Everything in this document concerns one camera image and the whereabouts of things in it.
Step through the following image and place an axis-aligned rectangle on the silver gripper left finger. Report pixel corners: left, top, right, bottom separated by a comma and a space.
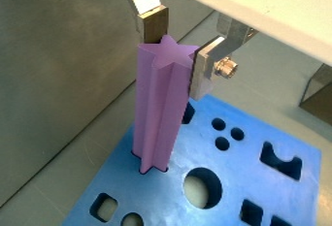
129, 0, 169, 44

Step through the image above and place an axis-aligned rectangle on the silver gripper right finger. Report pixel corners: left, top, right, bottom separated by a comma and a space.
189, 14, 258, 100

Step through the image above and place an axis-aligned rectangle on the blue shape sorter board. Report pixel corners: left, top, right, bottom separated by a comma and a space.
62, 96, 321, 226

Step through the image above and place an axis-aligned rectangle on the purple star-shaped prism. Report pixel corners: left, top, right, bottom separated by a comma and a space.
133, 35, 197, 174

